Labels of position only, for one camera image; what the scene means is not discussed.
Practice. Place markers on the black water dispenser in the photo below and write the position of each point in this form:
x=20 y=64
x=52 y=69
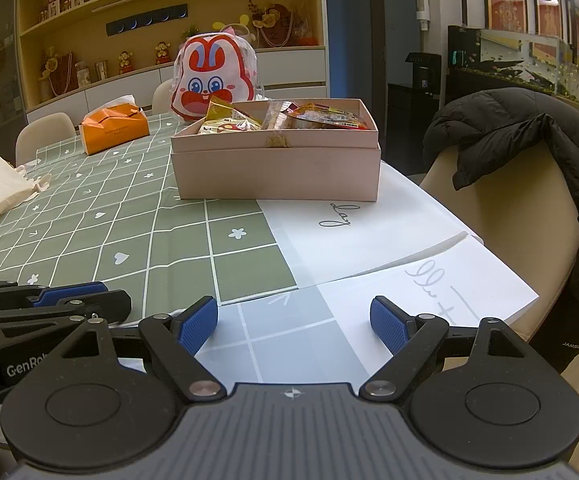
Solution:
x=414 y=125

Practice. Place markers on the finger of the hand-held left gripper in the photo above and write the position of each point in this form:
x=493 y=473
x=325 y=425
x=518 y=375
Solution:
x=104 y=305
x=69 y=294

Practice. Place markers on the white wall device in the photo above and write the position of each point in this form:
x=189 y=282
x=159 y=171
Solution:
x=422 y=10

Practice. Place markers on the small monkey figurine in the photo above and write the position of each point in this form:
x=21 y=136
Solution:
x=126 y=63
x=163 y=53

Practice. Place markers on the small glass jar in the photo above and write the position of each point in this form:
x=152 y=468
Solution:
x=101 y=71
x=83 y=74

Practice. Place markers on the beige dining chair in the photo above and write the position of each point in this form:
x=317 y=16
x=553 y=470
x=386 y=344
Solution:
x=44 y=135
x=509 y=240
x=162 y=97

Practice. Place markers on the pink cardboard box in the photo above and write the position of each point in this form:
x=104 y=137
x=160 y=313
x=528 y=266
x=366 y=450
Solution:
x=279 y=170

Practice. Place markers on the clear pastry packet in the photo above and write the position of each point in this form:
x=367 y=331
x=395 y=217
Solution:
x=275 y=117

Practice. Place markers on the gold snack packet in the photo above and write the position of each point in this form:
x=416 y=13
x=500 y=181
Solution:
x=229 y=120

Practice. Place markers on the white paper sheet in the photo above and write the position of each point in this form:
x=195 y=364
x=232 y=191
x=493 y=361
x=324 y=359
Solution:
x=369 y=240
x=359 y=310

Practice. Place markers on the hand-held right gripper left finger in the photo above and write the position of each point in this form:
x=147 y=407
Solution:
x=197 y=327

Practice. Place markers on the red white rabbit bag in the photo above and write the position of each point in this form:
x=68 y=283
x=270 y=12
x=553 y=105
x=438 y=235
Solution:
x=209 y=85

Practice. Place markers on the black puffer jacket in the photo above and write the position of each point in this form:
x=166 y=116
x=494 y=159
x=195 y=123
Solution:
x=519 y=120

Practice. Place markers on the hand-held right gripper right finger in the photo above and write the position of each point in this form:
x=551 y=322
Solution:
x=392 y=325

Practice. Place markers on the white rabbit figurine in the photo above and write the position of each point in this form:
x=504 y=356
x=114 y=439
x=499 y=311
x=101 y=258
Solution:
x=242 y=21

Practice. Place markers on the glass fish tank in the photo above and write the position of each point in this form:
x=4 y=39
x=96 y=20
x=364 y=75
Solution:
x=509 y=65

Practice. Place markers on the orange tissue box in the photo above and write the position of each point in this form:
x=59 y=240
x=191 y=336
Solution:
x=114 y=132

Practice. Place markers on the black light strip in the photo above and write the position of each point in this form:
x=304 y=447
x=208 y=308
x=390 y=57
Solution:
x=144 y=20

